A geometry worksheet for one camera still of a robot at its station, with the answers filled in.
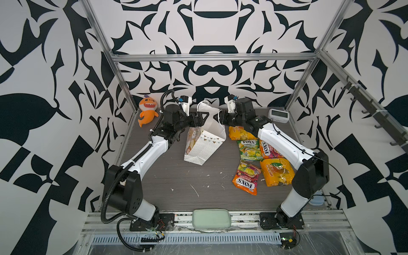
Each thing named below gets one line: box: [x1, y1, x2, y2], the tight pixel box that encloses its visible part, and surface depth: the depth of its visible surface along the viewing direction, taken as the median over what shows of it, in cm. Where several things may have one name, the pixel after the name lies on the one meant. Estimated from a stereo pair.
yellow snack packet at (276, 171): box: [259, 158, 296, 187], surface depth 87 cm
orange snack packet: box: [232, 160, 262, 196], surface depth 87 cm
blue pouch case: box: [308, 195, 325, 206], surface depth 79 cm
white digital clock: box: [267, 108, 290, 124], surface depth 114 cm
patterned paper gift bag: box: [183, 100, 227, 166], surface depth 81 cm
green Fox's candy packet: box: [236, 139, 263, 162], surface depth 97 cm
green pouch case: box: [191, 208, 232, 229], surface depth 75 cm
